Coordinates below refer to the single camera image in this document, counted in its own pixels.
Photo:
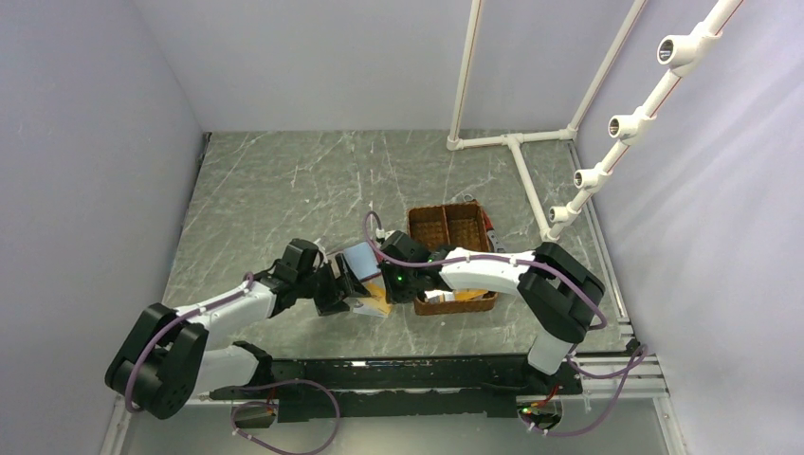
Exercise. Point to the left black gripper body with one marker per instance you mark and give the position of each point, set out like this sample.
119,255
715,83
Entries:
322,286

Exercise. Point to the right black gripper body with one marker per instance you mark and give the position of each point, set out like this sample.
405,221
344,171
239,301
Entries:
400,283

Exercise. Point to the white card stack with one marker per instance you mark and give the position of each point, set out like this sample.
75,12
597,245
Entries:
443,296

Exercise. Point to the red leather card holder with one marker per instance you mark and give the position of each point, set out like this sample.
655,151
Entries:
362,261

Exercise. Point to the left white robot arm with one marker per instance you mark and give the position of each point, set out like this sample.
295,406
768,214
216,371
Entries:
173,354

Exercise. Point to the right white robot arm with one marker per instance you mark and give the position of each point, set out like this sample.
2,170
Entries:
561,293

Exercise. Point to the brown woven basket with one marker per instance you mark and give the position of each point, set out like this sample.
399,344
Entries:
462,224

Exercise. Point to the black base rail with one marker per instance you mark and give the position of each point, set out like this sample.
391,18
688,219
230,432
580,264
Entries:
492,385

